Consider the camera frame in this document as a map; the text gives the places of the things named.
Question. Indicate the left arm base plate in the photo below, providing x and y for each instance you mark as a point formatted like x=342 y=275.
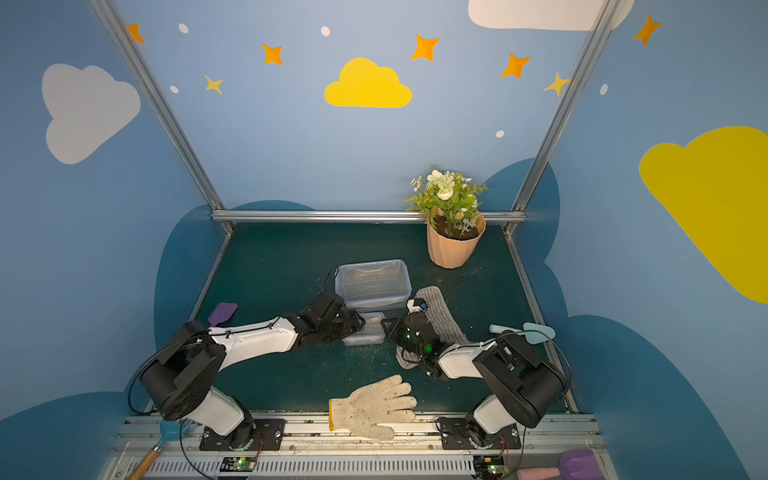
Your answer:
x=267 y=433

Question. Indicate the white knit work glove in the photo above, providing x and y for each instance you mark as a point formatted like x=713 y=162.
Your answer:
x=369 y=410

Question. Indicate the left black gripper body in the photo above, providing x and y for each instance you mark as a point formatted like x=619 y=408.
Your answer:
x=346 y=318

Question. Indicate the blue rake wooden handle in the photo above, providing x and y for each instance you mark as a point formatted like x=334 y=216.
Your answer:
x=169 y=431

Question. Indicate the left circuit board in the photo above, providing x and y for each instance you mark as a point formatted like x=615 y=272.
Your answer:
x=238 y=464

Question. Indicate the aluminium frame left post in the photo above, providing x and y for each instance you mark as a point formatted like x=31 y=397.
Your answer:
x=113 y=21

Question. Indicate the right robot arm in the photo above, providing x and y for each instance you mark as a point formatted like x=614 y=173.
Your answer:
x=523 y=383

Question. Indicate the purple silicone spatula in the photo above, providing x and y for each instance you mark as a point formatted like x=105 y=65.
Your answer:
x=222 y=313

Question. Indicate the aluminium front rail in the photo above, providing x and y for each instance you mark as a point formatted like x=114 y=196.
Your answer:
x=309 y=450

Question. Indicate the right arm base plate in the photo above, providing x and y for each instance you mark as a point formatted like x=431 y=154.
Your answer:
x=461 y=434

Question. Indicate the large clear lunch box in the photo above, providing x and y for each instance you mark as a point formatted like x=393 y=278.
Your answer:
x=374 y=286

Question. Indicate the purple pink toy shovel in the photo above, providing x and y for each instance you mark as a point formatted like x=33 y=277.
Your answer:
x=573 y=465

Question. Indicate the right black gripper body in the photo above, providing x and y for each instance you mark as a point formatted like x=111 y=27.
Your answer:
x=398 y=327

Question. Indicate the teal silicone spatula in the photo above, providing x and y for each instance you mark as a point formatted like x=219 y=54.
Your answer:
x=533 y=333

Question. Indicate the aluminium frame rear bar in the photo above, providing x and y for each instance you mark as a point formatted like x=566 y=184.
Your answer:
x=310 y=216

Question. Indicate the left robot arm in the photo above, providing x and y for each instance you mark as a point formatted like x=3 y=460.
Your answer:
x=180 y=376

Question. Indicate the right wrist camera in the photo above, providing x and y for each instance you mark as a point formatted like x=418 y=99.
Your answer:
x=416 y=305

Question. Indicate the aluminium frame right post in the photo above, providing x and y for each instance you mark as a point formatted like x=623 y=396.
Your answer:
x=583 y=68

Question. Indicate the aluminium frame post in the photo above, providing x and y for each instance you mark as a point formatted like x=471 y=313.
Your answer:
x=113 y=21
x=583 y=68

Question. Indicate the right circuit board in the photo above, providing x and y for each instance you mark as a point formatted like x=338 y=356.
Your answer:
x=490 y=468

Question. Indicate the circuit board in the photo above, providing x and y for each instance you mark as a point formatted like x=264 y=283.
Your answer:
x=238 y=464
x=490 y=468

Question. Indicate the small clear lunch box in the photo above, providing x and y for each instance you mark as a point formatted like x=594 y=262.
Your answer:
x=372 y=332

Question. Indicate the potted artificial flower plant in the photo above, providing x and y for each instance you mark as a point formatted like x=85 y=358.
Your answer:
x=449 y=201

